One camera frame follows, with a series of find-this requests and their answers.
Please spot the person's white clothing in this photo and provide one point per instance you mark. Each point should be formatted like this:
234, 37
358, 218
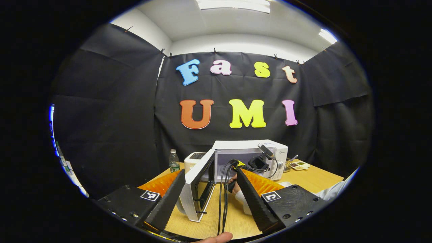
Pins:
332, 190

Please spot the white microwave oven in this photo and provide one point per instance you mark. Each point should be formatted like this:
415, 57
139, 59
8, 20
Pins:
243, 145

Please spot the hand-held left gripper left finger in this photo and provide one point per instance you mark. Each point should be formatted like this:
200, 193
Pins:
168, 202

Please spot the large ceiling light panel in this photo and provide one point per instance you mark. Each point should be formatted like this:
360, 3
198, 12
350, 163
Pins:
233, 5

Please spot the white toaster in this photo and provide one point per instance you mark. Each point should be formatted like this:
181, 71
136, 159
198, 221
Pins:
192, 161

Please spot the clear plastic water bottle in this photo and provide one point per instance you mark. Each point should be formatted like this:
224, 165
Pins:
174, 163

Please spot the white rectangular tray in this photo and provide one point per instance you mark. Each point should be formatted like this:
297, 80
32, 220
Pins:
285, 184

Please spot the black backdrop cloth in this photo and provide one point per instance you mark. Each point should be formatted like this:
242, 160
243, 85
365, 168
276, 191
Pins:
108, 118

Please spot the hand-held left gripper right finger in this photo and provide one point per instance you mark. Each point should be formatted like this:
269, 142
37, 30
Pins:
256, 202

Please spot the small ceiling light panel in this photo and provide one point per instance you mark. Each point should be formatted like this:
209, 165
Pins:
328, 35

